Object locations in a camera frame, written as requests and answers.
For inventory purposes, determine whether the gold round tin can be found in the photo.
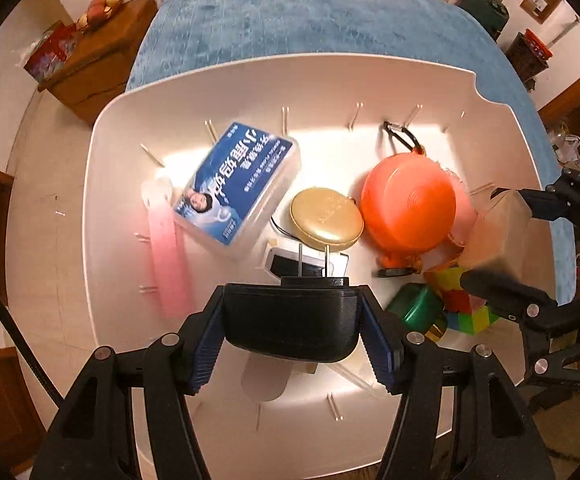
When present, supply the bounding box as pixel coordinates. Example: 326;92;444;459
289;188;365;252

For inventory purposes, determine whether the pink stick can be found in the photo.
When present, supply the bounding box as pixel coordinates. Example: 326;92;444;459
141;178;193;318

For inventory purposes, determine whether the blue fluffy table cloth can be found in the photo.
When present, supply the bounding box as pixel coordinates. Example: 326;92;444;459
126;0;561;185

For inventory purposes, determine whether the green gold perfume bottle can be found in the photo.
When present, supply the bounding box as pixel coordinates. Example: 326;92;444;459
386;283;447;342

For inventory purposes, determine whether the fruit pile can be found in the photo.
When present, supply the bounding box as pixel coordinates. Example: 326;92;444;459
75;0;124;32

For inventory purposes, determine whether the white toy camera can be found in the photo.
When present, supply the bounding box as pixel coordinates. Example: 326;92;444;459
264;246;349;278

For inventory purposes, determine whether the wooden side cabinet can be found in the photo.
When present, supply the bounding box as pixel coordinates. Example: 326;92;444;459
37;0;157;126

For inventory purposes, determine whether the orange round case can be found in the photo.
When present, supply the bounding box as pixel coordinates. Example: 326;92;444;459
359;120;457;278

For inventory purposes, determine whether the beige rectangular box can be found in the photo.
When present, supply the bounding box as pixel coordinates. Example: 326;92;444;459
457;190;532;281

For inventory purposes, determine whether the black power adapter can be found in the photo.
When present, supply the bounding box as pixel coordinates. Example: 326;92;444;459
221;268;360;363

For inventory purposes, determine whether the multicolour puzzle cube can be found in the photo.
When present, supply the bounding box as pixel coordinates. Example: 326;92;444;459
423;266;498;335

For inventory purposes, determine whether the white plastic tray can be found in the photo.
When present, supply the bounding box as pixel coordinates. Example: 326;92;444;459
82;53;540;479

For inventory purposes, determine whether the red tissue box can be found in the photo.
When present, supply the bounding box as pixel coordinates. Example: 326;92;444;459
23;21;78;82

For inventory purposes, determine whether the pink peach-shaped toy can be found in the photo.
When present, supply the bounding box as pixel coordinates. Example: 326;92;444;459
445;169;478;248

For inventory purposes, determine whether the dark waste bin red lid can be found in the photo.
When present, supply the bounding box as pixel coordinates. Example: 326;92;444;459
505;28;552;84

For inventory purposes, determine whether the dark green heater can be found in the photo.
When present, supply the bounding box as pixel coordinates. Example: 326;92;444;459
456;0;509;40

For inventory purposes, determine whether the clear box blue label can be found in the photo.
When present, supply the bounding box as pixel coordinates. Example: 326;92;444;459
173;122;302;259

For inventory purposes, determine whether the white bottle-shaped plastic piece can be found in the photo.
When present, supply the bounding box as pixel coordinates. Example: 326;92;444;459
241;352;318;403

